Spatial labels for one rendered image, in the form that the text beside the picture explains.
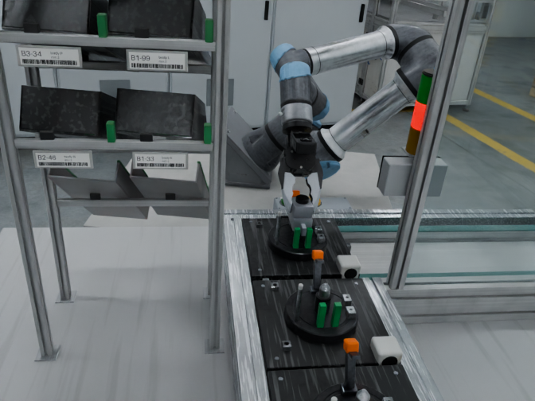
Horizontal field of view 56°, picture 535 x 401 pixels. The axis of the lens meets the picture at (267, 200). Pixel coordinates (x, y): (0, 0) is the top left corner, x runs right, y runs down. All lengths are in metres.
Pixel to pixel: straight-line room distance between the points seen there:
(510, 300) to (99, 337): 0.90
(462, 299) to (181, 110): 0.74
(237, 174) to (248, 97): 2.60
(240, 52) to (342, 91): 0.98
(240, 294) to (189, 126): 0.38
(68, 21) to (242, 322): 0.60
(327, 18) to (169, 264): 3.26
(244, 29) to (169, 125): 3.25
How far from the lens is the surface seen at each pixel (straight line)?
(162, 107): 0.88
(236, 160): 1.65
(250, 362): 0.93
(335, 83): 4.47
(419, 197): 1.04
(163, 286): 1.24
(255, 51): 4.15
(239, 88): 4.19
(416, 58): 1.52
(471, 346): 1.22
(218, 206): 0.88
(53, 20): 0.85
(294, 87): 1.22
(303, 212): 1.13
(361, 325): 1.01
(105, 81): 4.04
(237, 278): 1.10
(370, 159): 2.00
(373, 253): 1.32
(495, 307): 1.29
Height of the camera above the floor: 1.63
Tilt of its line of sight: 29 degrees down
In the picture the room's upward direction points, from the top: 5 degrees clockwise
